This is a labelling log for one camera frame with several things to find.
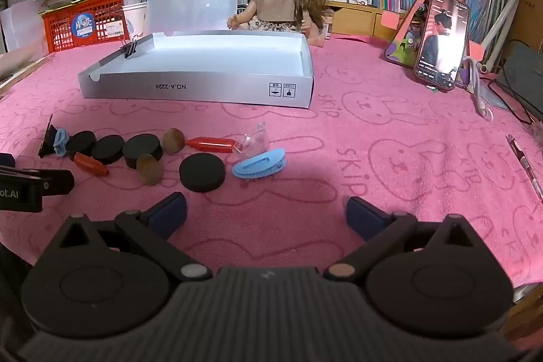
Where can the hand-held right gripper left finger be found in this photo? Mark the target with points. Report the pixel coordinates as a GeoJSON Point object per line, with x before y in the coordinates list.
{"type": "Point", "coordinates": [169, 212]}

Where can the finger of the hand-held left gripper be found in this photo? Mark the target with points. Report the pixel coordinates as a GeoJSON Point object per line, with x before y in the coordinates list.
{"type": "Point", "coordinates": [57, 181]}
{"type": "Point", "coordinates": [6, 160]}

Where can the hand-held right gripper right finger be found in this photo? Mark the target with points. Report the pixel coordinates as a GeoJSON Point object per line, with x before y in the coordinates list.
{"type": "Point", "coordinates": [360, 217]}

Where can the small blue hair clip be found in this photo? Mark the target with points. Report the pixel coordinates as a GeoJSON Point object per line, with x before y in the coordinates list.
{"type": "Point", "coordinates": [61, 141]}

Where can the large black binder clip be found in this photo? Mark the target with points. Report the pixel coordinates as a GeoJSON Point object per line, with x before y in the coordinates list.
{"type": "Point", "coordinates": [46, 139]}

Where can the black round disc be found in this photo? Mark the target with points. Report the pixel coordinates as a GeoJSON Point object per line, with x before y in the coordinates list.
{"type": "Point", "coordinates": [80, 142]}
{"type": "Point", "coordinates": [201, 171]}
{"type": "Point", "coordinates": [107, 149]}
{"type": "Point", "coordinates": [142, 148]}

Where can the brown wooden disc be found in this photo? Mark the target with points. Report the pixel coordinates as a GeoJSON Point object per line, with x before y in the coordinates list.
{"type": "Point", "coordinates": [148, 169]}

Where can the large blue hair clip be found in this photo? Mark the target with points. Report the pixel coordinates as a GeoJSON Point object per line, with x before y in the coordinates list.
{"type": "Point", "coordinates": [258, 167]}

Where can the grey cardboard box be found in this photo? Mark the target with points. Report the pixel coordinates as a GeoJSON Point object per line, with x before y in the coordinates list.
{"type": "Point", "coordinates": [212, 90]}

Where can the brown wooden ball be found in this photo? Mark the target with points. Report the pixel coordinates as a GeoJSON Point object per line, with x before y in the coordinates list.
{"type": "Point", "coordinates": [173, 140]}

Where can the pink printed towel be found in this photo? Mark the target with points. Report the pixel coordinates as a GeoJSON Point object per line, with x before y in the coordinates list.
{"type": "Point", "coordinates": [382, 124]}

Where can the clear plastic hair clip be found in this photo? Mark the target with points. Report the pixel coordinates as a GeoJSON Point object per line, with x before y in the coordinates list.
{"type": "Point", "coordinates": [254, 141]}

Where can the red basket with blue sticker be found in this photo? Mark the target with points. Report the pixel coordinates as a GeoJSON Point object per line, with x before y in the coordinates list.
{"type": "Point", "coordinates": [63, 27]}

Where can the small black binder clip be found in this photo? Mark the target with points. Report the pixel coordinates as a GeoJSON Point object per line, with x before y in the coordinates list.
{"type": "Point", "coordinates": [130, 49]}

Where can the pen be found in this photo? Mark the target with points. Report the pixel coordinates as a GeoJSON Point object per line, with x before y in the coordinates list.
{"type": "Point", "coordinates": [526, 165]}

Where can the white paper cup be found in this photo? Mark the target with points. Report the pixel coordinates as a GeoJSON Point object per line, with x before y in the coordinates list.
{"type": "Point", "coordinates": [133, 20]}

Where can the smartphone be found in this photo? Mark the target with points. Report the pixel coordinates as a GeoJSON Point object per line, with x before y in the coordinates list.
{"type": "Point", "coordinates": [441, 44]}

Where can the black bag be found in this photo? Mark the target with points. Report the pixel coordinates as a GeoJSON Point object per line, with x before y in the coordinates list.
{"type": "Point", "coordinates": [521, 69]}

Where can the white plastic pipe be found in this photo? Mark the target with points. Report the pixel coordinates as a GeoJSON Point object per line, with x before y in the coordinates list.
{"type": "Point", "coordinates": [509, 10]}

